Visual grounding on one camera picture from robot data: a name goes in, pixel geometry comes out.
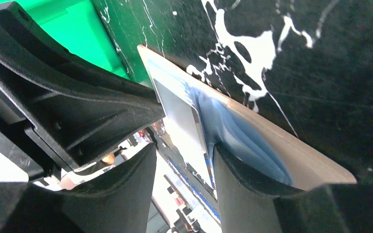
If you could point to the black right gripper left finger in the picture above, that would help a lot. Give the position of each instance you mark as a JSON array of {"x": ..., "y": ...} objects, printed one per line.
[{"x": 117, "y": 201}]

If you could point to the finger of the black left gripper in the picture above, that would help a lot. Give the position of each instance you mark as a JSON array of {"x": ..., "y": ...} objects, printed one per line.
[{"x": 57, "y": 110}]

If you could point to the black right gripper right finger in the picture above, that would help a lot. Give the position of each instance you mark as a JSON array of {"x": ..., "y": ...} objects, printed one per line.
[{"x": 252, "y": 202}]

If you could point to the white credit card grey stripe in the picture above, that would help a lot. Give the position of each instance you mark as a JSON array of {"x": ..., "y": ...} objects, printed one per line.
[{"x": 183, "y": 126}]

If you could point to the green plastic bin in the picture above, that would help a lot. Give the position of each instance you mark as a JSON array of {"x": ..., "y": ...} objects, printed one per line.
[{"x": 56, "y": 40}]

